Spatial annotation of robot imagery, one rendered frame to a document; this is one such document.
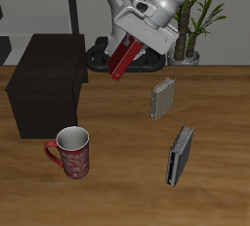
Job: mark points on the green pot plant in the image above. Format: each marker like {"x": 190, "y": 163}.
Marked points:
{"x": 182, "y": 37}

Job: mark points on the red patterned mug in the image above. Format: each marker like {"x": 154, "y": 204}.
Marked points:
{"x": 75, "y": 159}

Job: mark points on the dark brown desk caddy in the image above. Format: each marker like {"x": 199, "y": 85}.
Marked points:
{"x": 45, "y": 83}

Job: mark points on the red book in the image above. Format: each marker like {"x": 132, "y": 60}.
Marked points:
{"x": 122, "y": 58}

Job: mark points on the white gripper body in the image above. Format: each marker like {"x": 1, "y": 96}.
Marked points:
{"x": 146, "y": 29}

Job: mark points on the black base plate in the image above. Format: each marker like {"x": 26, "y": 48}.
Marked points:
{"x": 94, "y": 58}

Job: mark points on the beige book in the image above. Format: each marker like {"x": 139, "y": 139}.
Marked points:
{"x": 161, "y": 101}

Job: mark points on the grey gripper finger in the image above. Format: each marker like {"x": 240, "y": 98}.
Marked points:
{"x": 140, "y": 52}
{"x": 127, "y": 40}

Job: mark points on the grey black book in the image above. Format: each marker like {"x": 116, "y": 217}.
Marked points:
{"x": 178, "y": 159}

